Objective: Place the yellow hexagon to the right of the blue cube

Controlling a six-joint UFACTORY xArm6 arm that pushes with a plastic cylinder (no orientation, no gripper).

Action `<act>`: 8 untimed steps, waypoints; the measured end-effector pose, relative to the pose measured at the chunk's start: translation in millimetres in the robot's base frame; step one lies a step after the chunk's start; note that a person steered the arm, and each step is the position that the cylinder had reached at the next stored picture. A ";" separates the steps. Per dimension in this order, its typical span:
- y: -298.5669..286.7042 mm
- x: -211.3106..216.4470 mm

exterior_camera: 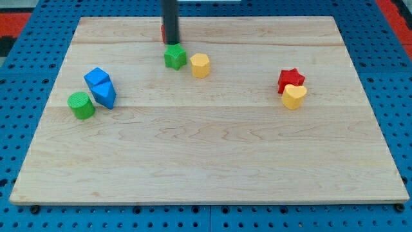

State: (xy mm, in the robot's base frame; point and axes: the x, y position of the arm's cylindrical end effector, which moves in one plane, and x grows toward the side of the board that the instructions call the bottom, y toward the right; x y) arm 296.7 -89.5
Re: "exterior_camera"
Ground red star block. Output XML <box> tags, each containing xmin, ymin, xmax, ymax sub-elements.
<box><xmin>277</xmin><ymin>68</ymin><xmax>305</xmax><ymax>93</ymax></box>

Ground blue cube block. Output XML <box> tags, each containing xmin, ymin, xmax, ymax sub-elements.
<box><xmin>84</xmin><ymin>67</ymin><xmax>110</xmax><ymax>88</ymax></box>

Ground yellow heart block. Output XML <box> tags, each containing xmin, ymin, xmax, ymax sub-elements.
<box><xmin>281</xmin><ymin>84</ymin><xmax>308</xmax><ymax>110</ymax></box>

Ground green cylinder block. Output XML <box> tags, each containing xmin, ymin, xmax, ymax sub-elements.
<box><xmin>67</xmin><ymin>92</ymin><xmax>95</xmax><ymax>120</ymax></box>

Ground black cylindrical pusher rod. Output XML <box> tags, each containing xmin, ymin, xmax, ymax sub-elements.
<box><xmin>160</xmin><ymin>0</ymin><xmax>180</xmax><ymax>45</ymax></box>

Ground red block behind rod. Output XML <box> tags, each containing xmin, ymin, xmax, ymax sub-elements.
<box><xmin>160</xmin><ymin>24</ymin><xmax>166</xmax><ymax>44</ymax></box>

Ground yellow hexagon block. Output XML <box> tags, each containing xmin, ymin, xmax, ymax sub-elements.
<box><xmin>190</xmin><ymin>53</ymin><xmax>211</xmax><ymax>78</ymax></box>

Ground light wooden board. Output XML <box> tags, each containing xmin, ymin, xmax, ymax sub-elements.
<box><xmin>10</xmin><ymin>16</ymin><xmax>409</xmax><ymax>206</ymax></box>

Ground blue triangle block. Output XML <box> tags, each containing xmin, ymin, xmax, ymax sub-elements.
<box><xmin>91</xmin><ymin>81</ymin><xmax>117</xmax><ymax>110</ymax></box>

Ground green star block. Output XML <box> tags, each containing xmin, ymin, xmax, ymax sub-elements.
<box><xmin>164</xmin><ymin>43</ymin><xmax>187</xmax><ymax>70</ymax></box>

